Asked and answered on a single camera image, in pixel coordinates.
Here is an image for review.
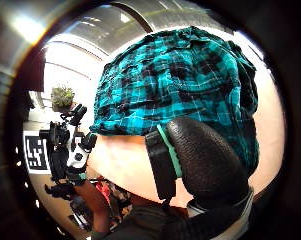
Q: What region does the green potted plant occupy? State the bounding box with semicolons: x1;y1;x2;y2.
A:
50;85;76;113

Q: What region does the white marker cube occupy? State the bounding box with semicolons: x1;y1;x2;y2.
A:
22;130;52;175

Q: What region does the teal plaid cloth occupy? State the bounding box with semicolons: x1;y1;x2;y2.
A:
89;25;260;177

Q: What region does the the person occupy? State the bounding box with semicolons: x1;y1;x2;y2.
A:
68;178;191;240

